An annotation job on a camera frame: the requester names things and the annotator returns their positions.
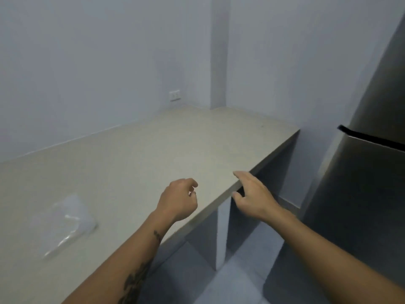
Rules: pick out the person's right hand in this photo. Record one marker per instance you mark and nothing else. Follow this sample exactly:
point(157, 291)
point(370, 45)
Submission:
point(254, 199)

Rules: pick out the person's left hand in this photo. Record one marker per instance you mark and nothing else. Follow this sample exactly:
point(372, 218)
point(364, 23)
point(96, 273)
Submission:
point(177, 199)

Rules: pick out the person's right thumb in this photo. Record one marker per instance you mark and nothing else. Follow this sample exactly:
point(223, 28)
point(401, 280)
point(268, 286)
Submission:
point(237, 197)

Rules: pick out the person's left fingers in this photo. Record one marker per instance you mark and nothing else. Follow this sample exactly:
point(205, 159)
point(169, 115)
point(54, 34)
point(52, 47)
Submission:
point(191, 187)

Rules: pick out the person's left forearm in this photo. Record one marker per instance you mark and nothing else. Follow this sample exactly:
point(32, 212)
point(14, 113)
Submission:
point(121, 261)

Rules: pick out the person's right forearm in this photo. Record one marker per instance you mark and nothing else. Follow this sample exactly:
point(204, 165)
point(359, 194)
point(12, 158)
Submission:
point(335, 259)

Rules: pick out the white table support panel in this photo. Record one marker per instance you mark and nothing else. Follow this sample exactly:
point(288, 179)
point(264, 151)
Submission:
point(222, 234)

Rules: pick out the stainless steel refrigerator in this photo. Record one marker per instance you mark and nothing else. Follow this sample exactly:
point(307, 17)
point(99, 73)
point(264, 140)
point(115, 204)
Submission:
point(354, 199)

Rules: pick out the clear plastic bag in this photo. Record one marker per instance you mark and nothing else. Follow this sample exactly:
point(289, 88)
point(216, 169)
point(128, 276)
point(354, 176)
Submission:
point(65, 226)

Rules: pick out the white wall outlet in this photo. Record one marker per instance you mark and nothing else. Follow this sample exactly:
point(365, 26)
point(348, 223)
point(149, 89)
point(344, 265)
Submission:
point(175, 95)

